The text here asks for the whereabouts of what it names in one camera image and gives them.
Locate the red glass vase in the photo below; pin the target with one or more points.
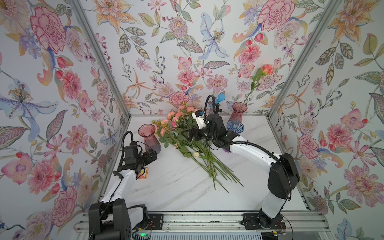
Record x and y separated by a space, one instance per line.
239 109

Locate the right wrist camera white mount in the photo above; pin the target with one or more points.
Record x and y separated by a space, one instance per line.
199 117

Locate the orange red card box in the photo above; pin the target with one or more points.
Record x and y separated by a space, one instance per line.
143 174

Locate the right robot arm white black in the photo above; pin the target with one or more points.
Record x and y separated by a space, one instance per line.
282 170

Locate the smoky pink glass vase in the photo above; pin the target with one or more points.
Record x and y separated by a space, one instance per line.
147 131

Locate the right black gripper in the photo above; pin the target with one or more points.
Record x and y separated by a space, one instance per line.
196 131

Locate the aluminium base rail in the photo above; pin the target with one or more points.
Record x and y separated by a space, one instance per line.
292 225

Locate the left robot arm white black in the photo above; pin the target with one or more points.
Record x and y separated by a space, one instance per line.
111 218

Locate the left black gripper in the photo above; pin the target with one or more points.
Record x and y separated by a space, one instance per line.
148 158

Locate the pink flower bouquet green stems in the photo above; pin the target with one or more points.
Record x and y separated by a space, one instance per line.
176 131

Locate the purple blue glass vase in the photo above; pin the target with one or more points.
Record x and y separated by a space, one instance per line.
234 128

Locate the blue microphone on black stand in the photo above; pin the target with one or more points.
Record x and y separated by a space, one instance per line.
216 107

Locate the single red pink rose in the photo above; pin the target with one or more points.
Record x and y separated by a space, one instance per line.
261 72

